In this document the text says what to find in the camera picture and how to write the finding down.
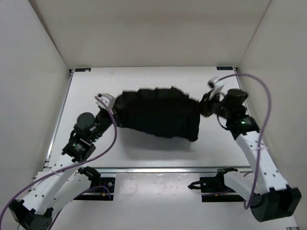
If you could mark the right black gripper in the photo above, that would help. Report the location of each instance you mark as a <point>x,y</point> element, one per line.
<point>206,103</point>

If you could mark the black pleated skirt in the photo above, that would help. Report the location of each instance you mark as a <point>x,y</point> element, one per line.
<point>162,112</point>

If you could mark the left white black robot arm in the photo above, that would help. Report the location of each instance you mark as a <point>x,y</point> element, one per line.
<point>67,179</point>

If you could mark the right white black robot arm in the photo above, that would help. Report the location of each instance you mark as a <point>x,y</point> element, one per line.
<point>269,196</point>

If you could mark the right blue corner label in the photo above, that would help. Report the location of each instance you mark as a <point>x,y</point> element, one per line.
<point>226,68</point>

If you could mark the blue corner label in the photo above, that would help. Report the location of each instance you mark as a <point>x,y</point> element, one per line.
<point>82,70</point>
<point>226,68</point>

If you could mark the left blue corner label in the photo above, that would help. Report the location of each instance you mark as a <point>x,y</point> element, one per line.
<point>82,70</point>

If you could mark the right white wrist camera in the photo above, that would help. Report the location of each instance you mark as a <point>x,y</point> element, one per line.
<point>216,86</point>

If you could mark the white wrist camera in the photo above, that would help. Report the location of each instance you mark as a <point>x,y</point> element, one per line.
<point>105,100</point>
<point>216,86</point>

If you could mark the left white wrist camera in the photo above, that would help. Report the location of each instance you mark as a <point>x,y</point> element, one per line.
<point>105,100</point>

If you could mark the aluminium table frame rail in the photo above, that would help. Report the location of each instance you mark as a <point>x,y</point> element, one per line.
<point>157,169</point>

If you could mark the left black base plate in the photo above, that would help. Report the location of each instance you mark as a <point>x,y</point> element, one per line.
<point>101,189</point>

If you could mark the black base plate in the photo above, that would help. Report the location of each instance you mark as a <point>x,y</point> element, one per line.
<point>101,189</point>
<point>212,190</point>

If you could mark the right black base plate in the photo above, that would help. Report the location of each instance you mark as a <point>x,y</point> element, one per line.
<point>212,190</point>

